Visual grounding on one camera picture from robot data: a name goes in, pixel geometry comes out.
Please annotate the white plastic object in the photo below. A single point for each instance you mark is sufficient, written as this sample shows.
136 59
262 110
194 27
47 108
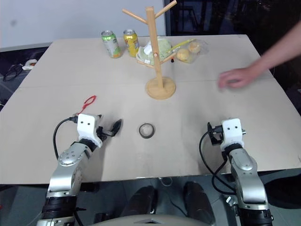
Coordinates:
29 64

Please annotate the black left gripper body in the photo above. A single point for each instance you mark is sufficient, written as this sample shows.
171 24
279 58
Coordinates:
101 132

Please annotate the black tape roll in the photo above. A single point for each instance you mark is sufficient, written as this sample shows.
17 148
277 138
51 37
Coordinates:
141 133

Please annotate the person's bare hand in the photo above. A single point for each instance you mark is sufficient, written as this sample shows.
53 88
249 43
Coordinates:
236 77

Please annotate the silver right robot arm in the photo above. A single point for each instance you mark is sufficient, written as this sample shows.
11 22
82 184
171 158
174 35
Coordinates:
247 174

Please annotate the dark rounded shape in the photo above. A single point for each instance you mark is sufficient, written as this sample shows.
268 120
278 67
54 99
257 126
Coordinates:
141 202

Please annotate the person's bare forearm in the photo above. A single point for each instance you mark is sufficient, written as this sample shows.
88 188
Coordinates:
279 53

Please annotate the round bread bun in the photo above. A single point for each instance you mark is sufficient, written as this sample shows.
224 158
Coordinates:
194 47
183 55

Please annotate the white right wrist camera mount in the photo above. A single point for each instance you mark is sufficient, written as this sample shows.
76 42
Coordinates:
231 131

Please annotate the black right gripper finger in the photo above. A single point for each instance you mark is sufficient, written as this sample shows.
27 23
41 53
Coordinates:
209 128

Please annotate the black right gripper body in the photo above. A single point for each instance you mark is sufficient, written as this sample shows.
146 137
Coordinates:
216 136

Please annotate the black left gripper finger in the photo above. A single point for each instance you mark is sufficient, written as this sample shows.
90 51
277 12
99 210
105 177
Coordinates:
117 127
99 118

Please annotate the yellow drink can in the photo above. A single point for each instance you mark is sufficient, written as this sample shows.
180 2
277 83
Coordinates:
132 43

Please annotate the green drink can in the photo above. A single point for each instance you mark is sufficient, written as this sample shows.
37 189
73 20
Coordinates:
112 46

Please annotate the wrapped green cabbage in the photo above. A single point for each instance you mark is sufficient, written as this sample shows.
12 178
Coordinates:
164 46

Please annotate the clear plastic bread bag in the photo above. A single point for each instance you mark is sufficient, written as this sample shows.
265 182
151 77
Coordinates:
202 47

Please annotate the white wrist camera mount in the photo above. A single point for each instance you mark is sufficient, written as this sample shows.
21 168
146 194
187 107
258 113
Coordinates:
231 131
87 127

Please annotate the yellow-green plastic strip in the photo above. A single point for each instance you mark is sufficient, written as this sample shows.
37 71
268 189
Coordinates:
181 44

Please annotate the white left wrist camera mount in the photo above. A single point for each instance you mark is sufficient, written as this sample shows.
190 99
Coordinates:
87 127

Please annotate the grey robot torso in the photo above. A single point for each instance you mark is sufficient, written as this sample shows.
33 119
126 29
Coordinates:
150 221

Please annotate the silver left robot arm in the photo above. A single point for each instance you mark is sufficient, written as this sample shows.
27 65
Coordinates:
68 162

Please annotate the wooden branch hanger stand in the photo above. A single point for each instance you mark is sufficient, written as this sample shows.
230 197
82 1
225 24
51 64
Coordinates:
161 90

